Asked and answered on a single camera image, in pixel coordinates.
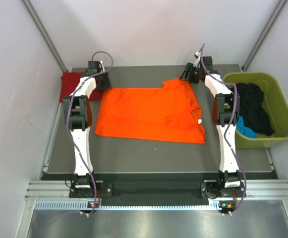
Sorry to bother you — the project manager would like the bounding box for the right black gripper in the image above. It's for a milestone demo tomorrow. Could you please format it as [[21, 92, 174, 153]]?
[[179, 63, 202, 84]]

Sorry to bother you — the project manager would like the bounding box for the orange t shirt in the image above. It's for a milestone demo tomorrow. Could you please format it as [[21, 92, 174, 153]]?
[[95, 78, 206, 144]]

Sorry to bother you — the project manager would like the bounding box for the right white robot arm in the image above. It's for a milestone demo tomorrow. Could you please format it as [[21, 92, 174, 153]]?
[[180, 52, 243, 199]]

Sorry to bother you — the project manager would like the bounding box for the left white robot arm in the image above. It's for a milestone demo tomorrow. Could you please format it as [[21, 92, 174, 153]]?
[[62, 60, 111, 198]]

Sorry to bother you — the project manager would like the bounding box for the folded red t shirt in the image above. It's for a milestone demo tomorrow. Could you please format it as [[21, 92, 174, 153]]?
[[59, 72, 103, 103]]

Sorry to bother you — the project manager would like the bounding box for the black t shirt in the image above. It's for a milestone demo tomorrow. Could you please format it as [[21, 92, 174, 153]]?
[[236, 83, 274, 136]]

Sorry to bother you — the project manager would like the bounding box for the blue t shirt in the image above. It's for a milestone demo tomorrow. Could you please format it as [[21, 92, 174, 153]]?
[[236, 116, 257, 138]]

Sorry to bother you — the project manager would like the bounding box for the olive green plastic bin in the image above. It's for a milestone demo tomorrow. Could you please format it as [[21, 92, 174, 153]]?
[[224, 72, 288, 149]]

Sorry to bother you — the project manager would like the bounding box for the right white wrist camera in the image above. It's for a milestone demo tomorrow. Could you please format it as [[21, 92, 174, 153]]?
[[193, 49, 203, 68]]

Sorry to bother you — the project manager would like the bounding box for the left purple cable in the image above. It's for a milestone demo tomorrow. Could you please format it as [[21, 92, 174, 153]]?
[[66, 51, 114, 216]]

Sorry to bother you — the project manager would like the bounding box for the left aluminium frame post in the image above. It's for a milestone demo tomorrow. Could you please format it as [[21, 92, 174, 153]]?
[[20, 0, 68, 72]]

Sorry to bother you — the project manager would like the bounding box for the aluminium frame post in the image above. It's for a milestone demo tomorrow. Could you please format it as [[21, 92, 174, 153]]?
[[240, 0, 288, 72], [20, 0, 68, 72]]

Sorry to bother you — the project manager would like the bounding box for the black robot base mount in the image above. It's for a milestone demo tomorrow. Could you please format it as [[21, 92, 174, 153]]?
[[69, 173, 245, 206]]

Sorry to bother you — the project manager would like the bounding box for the right aluminium frame post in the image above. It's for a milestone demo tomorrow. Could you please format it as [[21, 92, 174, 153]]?
[[240, 0, 288, 72]]

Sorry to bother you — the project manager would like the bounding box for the slotted grey cable duct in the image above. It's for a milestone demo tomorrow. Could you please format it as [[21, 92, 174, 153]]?
[[34, 200, 222, 211]]

